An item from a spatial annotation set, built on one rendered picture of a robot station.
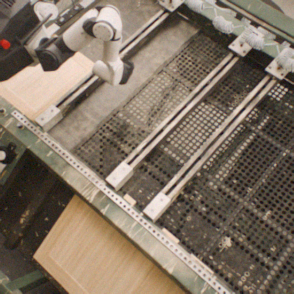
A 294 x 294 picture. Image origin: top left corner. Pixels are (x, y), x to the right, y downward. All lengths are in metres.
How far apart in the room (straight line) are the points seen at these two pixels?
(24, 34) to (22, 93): 0.57
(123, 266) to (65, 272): 0.34
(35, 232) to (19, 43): 1.10
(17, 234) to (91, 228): 0.44
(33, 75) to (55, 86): 0.15
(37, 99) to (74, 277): 0.97
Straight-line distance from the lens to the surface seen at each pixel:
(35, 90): 2.32
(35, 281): 2.44
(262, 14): 2.93
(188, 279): 1.83
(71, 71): 2.35
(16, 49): 1.80
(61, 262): 2.35
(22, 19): 1.78
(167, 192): 1.93
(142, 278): 2.15
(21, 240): 2.50
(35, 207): 2.35
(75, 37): 1.68
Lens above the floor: 1.52
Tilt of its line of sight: 10 degrees down
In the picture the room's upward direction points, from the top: 34 degrees clockwise
